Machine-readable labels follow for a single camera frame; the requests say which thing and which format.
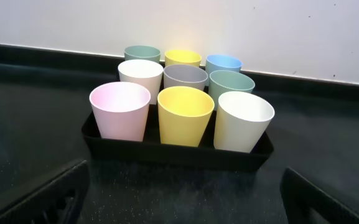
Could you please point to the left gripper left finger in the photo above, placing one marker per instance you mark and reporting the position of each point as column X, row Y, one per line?
column 42, row 202

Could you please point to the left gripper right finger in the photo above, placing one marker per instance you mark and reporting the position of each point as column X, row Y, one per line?
column 303, row 202

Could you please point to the white cup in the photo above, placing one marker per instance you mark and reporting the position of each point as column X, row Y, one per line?
column 238, row 130
column 140, row 71

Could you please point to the pink cup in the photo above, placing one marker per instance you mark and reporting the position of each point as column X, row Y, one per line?
column 120, row 118

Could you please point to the black tray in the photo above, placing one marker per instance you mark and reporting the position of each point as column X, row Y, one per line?
column 173, row 155

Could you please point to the green cup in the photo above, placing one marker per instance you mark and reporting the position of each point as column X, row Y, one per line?
column 142, row 53
column 230, row 82

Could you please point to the blue cup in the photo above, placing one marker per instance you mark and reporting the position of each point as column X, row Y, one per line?
column 222, row 63

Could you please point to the grey cup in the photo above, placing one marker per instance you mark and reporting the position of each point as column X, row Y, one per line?
column 185, row 76

